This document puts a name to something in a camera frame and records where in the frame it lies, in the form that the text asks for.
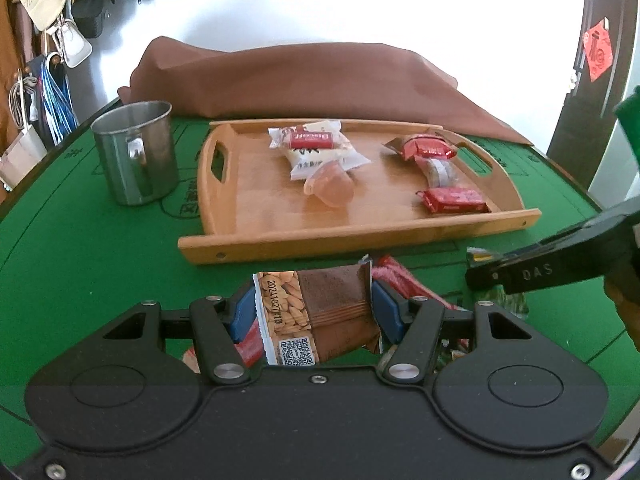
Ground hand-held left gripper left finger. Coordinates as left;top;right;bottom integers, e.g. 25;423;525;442
102;280;261;387

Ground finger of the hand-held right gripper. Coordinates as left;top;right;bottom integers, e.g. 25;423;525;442
465;199;640;297
614;87;640;171

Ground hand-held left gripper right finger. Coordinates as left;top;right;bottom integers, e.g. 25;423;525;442
372;280;538;386

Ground green snack packet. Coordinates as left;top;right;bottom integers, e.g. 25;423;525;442
466;246;532;318

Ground brown almond snack packet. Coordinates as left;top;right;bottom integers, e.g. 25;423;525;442
252;260;381;366

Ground wooden tray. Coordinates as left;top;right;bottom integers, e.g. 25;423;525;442
177;117;542;265

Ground long red bar packet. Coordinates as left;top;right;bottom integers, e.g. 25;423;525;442
415;186;491;216

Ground clear jelly cup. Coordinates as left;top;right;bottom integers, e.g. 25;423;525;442
302;161;355;209

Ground pink-edged clear snack packet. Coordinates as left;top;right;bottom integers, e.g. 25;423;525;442
415;156;459;187

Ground white pastry packet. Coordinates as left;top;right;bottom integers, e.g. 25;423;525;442
268;119;372;182

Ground red gold-edged snack packet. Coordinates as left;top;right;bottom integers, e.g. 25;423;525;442
382;133;458;162

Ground red biscuit packet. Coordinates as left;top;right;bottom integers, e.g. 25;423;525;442
282;130;335;150

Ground person's right hand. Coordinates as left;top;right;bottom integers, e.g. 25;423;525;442
604;255;640;311

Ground pink-red snack packet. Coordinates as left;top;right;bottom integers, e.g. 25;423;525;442
372;255;453;311

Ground small red snack packet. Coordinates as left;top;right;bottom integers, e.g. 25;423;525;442
182;322;263;373

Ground brown door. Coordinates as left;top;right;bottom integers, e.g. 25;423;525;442
546;0;640;201

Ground red door decoration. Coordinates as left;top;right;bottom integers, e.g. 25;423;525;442
582;19;613;83

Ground metal cup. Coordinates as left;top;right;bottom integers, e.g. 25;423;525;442
90;101;180;207

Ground brown cloth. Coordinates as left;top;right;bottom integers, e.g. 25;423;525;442
117;35;535;147

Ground white hanging pouch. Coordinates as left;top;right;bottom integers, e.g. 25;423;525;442
52;20;93;68

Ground blue cables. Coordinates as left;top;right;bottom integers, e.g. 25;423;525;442
42;55;78;141

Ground white cable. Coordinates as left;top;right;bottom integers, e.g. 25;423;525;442
10;70;38;131

